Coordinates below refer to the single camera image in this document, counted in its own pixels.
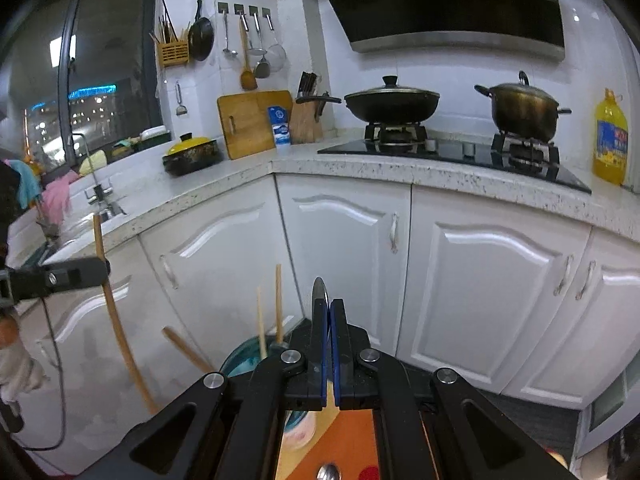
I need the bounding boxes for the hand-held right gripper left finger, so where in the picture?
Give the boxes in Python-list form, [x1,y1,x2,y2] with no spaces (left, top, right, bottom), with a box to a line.
[100,300,331,480]

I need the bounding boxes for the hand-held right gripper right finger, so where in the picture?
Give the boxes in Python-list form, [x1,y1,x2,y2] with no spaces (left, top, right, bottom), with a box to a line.
[330,298,582,480]

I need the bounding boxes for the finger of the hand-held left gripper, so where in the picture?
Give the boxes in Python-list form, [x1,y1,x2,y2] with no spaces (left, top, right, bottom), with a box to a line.
[7,256,112,302]

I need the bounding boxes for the long wooden spatula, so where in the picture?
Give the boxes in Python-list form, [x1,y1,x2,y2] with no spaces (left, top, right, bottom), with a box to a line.
[92,212,160,416]

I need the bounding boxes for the floral utensil holder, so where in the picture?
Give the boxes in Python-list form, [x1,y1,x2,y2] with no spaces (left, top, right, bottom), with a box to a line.
[219,337,316,461]

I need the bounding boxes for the teal cloth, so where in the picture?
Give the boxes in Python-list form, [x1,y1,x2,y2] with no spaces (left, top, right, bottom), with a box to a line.
[5,159,45,211]

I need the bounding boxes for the pink cloth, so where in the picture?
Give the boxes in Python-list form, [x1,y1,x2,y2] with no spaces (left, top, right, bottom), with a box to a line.
[40,172,81,226]

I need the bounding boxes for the white cabinet door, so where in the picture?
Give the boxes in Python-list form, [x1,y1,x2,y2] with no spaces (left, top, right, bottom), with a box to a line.
[274,174,414,358]
[502,227,640,411]
[397,185,594,393]
[15,240,221,476]
[137,176,306,376]

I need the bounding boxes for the orange yellow printed blanket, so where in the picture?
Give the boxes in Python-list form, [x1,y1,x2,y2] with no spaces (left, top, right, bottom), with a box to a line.
[277,407,573,480]

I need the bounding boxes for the chrome sink faucet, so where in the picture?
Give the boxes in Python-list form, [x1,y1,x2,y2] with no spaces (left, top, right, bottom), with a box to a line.
[70,132,126,216]

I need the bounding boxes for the yellow sponge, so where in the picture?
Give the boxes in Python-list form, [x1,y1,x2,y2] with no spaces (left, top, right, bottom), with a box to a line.
[79,149,108,173]

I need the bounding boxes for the dark kitchen window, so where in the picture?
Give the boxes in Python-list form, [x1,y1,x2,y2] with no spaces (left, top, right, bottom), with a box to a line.
[0,0,166,171]

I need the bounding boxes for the white green tray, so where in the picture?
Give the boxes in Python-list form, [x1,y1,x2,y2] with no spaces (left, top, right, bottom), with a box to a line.
[135,125,172,151]

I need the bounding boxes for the yellow lid black pot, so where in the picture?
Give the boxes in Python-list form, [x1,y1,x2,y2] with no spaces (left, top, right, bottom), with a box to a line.
[161,132,224,177]

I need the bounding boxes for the grey floor mat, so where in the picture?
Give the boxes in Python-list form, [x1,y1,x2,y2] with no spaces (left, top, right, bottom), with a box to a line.
[480,390,581,461]

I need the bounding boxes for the speckled kitchen countertop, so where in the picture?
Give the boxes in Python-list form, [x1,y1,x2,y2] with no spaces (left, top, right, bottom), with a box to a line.
[7,132,640,271]

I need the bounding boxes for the wooden cutting board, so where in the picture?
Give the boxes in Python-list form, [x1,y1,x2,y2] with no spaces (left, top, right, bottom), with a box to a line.
[216,90,295,161]

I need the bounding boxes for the blue white carton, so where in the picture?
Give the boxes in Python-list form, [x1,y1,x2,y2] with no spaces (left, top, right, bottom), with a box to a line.
[267,105,293,148]

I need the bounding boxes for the black glass gas stove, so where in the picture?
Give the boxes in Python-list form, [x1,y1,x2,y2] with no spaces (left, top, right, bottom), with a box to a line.
[316,122,593,195]

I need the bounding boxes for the wooden knife block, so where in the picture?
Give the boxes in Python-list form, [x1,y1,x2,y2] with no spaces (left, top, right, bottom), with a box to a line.
[289,71,343,145]

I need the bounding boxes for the bundle of stored chopsticks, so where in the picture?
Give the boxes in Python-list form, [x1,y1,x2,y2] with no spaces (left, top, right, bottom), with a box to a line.
[149,0,191,46]

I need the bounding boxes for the black wok with lid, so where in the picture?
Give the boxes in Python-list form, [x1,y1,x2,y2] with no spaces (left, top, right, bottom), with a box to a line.
[344,75,442,126]

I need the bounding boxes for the hanging black frying pan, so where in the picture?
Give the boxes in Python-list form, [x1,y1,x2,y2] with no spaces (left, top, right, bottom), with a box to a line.
[187,0,216,62]

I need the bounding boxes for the hanging wooden spatula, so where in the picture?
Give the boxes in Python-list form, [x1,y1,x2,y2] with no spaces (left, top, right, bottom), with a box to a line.
[237,12,258,92]

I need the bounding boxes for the grey glass door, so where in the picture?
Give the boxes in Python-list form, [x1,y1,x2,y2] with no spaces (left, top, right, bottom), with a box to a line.
[575,360,640,461]

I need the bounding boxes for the hanging metal ladle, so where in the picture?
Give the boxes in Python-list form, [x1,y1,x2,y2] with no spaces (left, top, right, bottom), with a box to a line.
[220,10,239,58]

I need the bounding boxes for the hanging metal turner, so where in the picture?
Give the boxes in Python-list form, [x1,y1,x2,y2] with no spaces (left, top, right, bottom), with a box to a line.
[247,12,271,80]

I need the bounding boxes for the hanging mesh strainer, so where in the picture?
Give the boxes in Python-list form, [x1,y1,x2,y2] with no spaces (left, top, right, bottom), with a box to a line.
[263,12,288,68]

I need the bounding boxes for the steel stockpot with lid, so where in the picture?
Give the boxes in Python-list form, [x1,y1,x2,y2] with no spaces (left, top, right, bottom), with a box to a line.
[474,71,572,143]

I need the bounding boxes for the yellow oil bottle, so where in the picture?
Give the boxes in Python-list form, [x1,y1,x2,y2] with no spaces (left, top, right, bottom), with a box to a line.
[592,87,630,187]

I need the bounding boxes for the black range hood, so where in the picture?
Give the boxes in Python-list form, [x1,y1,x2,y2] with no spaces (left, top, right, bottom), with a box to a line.
[305,0,567,63]

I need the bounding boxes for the black cable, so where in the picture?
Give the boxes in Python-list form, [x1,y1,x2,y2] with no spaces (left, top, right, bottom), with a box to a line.
[10,295,68,451]

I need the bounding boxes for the wooden wall chopstick holder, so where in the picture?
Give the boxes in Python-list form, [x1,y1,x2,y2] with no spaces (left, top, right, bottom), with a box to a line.
[156,40,191,68]

